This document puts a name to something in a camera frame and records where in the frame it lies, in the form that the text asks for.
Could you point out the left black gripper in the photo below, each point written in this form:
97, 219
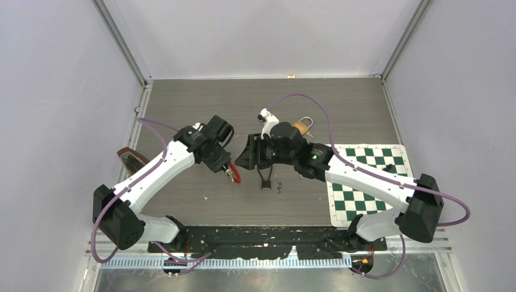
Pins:
224, 158

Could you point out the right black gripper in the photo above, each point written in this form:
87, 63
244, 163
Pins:
252, 157

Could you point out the red cable lock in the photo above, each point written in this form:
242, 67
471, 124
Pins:
232, 173

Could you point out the black cable padlock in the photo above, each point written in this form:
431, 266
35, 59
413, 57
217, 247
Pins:
265, 182

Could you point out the large brass padlock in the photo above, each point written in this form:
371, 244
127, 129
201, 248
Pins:
303, 125

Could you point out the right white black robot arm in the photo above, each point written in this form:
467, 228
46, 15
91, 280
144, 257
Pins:
415, 210

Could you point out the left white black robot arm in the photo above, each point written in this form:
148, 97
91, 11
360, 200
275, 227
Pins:
117, 210

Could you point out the small key bunch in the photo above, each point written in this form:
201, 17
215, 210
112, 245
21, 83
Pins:
279, 185

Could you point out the brown wooden metronome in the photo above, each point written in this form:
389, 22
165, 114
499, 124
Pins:
132, 160

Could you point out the green white checkered mat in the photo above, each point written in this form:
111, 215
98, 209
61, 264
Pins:
367, 195

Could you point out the black chess piece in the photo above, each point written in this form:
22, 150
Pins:
389, 168

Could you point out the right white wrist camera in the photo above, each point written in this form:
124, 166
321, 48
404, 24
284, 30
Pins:
268, 121

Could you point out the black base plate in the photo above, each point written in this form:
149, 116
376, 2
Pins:
264, 242

